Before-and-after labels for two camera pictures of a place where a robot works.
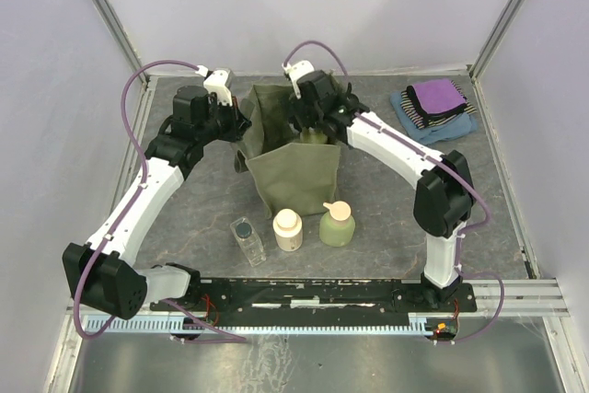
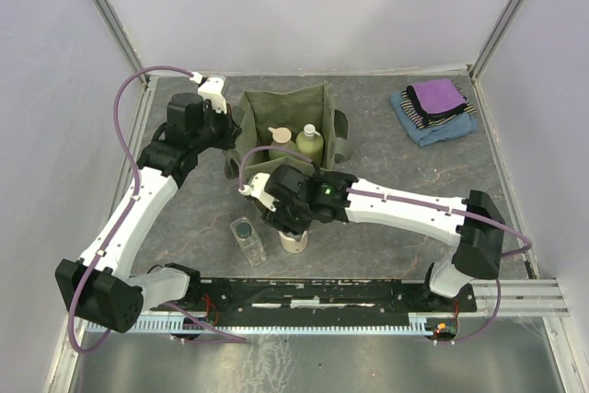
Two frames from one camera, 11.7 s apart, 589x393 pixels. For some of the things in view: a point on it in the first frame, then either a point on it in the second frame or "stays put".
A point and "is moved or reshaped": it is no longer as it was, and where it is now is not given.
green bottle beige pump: [337, 226] to [282, 136]
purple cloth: [437, 98] stays put
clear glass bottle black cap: [249, 240] stays put
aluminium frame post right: [508, 13] stays put
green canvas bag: [291, 173] is moved or reshaped
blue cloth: [434, 133] stays put
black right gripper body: [308, 113] to [292, 220]
